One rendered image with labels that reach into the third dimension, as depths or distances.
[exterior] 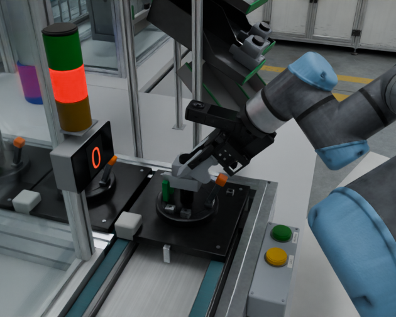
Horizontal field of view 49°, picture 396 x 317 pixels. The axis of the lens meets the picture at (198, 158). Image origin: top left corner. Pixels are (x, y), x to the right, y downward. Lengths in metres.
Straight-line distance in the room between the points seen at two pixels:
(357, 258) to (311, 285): 0.66
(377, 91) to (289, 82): 0.14
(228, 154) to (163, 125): 0.71
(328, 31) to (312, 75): 4.21
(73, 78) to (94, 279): 0.40
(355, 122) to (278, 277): 0.32
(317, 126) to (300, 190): 0.53
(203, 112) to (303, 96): 0.19
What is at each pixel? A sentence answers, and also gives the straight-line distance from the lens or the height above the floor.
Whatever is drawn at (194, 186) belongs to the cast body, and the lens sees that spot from 0.91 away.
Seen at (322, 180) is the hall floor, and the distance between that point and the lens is 2.81.
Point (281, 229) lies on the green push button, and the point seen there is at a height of 0.97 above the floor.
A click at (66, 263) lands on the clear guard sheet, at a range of 0.85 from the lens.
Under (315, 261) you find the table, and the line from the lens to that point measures 1.05.
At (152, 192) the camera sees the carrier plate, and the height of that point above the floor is 0.97.
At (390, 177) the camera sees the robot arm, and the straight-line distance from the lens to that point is 0.36.
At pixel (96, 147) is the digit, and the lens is 0.73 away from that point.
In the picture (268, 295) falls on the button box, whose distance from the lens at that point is 0.83.
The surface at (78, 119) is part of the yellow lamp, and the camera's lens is 0.69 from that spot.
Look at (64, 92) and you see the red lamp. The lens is 0.67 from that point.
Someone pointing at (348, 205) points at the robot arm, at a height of 1.38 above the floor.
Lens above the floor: 1.60
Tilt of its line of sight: 33 degrees down
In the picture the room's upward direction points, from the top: straight up
